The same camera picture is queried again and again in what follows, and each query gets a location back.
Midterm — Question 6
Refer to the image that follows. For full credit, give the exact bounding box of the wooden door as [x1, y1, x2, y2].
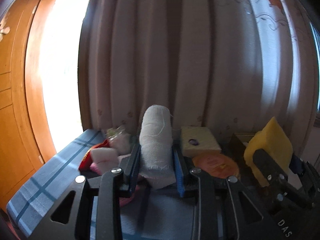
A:
[1, 0, 56, 210]

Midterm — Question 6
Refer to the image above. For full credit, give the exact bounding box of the yellow sponge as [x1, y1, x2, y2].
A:
[244, 117, 293, 187]

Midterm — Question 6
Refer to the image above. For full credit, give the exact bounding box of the white melamine sponge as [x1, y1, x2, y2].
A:
[90, 147, 119, 175]

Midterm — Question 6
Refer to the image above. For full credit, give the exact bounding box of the pink floral curtain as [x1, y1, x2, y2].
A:
[78, 0, 319, 154]

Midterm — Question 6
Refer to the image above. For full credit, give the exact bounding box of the pink fluffy cloth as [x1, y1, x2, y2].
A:
[90, 154, 140, 207]

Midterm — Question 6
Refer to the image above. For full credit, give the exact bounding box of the clear plastic wrapper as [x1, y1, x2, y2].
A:
[106, 126, 131, 155]

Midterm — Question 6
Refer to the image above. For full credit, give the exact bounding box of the round gold pink tin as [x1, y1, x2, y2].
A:
[192, 152, 240, 179]

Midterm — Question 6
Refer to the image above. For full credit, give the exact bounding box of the yellow tissue pack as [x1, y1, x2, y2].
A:
[181, 126, 221, 158]

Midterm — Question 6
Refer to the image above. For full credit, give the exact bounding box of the white towel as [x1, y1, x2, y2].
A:
[139, 105, 176, 189]

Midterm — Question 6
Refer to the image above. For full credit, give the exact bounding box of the red fabric pouch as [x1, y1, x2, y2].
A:
[78, 139, 110, 172]

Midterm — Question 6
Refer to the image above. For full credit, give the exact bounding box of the blue plaid tablecloth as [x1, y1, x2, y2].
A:
[7, 129, 195, 239]

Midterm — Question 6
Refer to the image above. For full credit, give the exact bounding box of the gold tray box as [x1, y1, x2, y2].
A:
[220, 133, 256, 185]

